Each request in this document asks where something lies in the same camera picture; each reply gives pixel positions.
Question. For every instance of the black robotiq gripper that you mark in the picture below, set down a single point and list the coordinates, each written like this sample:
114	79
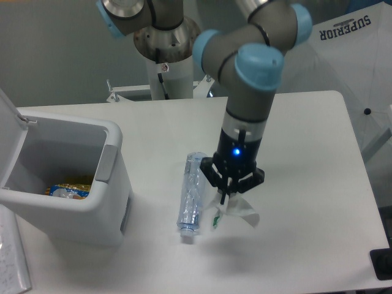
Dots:
234	159

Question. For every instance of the white paper wrapper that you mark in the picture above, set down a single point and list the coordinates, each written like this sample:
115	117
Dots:
235	206

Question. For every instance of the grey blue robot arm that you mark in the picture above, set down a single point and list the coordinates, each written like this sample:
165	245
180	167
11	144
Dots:
248	62

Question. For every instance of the white trash can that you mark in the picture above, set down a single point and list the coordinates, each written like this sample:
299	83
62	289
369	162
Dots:
39	150

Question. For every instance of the crushed clear plastic bottle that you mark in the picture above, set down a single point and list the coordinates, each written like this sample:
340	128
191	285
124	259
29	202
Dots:
192	195

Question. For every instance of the yellow blue snack bag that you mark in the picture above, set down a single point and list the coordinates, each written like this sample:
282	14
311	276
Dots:
70	191

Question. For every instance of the white superior umbrella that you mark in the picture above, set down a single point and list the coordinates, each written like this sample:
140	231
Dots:
350	54

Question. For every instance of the black device at edge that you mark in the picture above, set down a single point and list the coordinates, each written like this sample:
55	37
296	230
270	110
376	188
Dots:
381	261

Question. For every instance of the white whiteboard with writing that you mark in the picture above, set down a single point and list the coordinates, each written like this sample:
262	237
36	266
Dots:
15	276

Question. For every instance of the white metal base bracket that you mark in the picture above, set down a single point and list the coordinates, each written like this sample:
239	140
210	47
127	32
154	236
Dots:
138	93

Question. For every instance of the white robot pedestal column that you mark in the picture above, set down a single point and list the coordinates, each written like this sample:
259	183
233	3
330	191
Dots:
168	58

